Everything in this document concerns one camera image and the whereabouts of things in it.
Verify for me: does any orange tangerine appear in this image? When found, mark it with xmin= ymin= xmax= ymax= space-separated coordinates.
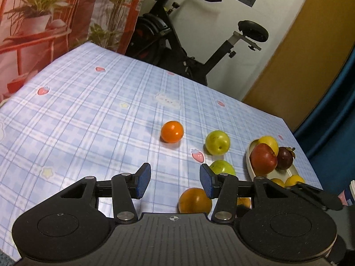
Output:
xmin=236 ymin=197 xmax=252 ymax=209
xmin=161 ymin=120 xmax=185 ymax=144
xmin=178 ymin=188 xmax=213 ymax=214

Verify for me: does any wooden board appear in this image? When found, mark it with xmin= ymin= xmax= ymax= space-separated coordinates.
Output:
xmin=241 ymin=0 xmax=355 ymax=132

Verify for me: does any black exercise bike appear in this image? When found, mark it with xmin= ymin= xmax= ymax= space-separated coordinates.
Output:
xmin=125 ymin=0 xmax=269 ymax=86

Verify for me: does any printed wall tapestry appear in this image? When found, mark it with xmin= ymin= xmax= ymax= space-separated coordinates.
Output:
xmin=0 ymin=0 xmax=156 ymax=103

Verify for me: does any red apple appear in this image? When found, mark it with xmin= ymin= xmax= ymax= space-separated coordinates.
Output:
xmin=250 ymin=143 xmax=278 ymax=172

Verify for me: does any white pink object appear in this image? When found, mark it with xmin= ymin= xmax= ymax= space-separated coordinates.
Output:
xmin=337 ymin=180 xmax=355 ymax=207

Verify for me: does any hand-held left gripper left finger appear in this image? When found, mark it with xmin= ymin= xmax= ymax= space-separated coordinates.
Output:
xmin=57 ymin=162 xmax=152 ymax=222

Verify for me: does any blue curtain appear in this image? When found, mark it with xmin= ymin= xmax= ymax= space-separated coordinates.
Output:
xmin=294 ymin=33 xmax=355 ymax=189

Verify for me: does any blue plaid tablecloth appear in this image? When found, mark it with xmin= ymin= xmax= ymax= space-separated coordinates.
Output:
xmin=0 ymin=42 xmax=323 ymax=261

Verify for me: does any yellow-green round fruit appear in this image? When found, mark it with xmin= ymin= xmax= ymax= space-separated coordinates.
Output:
xmin=205 ymin=130 xmax=231 ymax=156
xmin=209 ymin=160 xmax=236 ymax=176

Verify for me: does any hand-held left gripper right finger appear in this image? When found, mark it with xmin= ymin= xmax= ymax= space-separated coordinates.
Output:
xmin=200 ymin=163 xmax=303 ymax=223

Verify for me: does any white oval plate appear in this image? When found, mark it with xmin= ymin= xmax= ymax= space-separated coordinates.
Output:
xmin=246 ymin=139 xmax=300 ymax=183

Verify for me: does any dark purple mangosteen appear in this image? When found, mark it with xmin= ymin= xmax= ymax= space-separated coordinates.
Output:
xmin=276 ymin=146 xmax=297 ymax=170

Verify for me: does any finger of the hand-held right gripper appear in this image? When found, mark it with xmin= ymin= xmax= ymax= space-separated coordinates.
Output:
xmin=288 ymin=184 xmax=344 ymax=211

